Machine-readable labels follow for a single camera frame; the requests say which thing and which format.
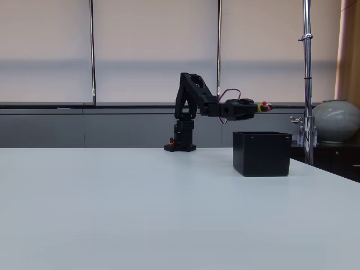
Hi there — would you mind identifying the round grey ceramic vase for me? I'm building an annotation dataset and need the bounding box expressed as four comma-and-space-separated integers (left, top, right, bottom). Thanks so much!
312, 98, 360, 145

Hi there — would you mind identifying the dark window mullion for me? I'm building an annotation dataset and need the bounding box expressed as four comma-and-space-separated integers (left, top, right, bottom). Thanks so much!
215, 0, 223, 106
89, 0, 97, 106

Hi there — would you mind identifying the brown wooden wall panel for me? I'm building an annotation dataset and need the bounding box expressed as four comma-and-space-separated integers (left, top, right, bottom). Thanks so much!
334, 0, 360, 102

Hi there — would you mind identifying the black open box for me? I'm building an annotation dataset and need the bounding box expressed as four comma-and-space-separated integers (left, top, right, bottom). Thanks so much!
232, 131, 293, 178

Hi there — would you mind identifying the dark wooden sideboard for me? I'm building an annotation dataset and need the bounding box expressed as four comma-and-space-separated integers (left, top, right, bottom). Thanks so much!
290, 141, 360, 183

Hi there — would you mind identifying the grey low wall cabinet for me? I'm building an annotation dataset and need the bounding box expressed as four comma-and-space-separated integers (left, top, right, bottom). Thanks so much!
0, 101, 313, 149

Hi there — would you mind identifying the red white servo cable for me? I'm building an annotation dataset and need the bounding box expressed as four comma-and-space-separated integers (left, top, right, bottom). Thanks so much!
218, 88, 242, 126

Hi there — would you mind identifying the chrome stand pole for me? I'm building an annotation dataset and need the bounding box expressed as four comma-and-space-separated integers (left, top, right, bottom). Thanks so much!
289, 0, 316, 166

